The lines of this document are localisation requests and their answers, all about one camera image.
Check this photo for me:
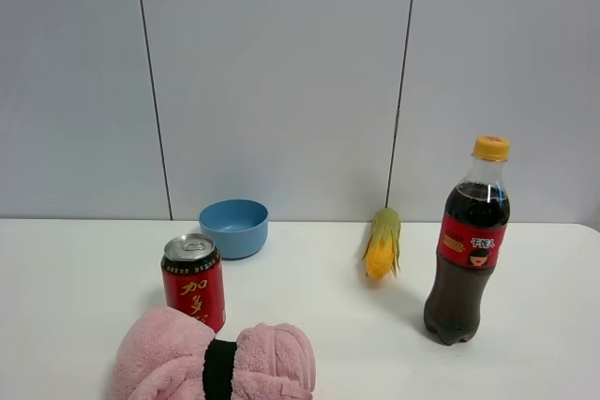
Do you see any red herbal tea can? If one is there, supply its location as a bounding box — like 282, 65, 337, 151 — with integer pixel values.
160, 233, 226, 333

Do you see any toy corn cob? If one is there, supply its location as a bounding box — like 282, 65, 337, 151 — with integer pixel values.
362, 208, 401, 281

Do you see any cola bottle with yellow cap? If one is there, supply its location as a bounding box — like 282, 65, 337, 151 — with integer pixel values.
424, 135, 510, 346

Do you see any pink towel with black band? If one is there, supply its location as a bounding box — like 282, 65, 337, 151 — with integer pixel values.
110, 306, 316, 399

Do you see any blue plastic bowl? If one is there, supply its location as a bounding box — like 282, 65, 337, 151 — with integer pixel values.
198, 200, 269, 260

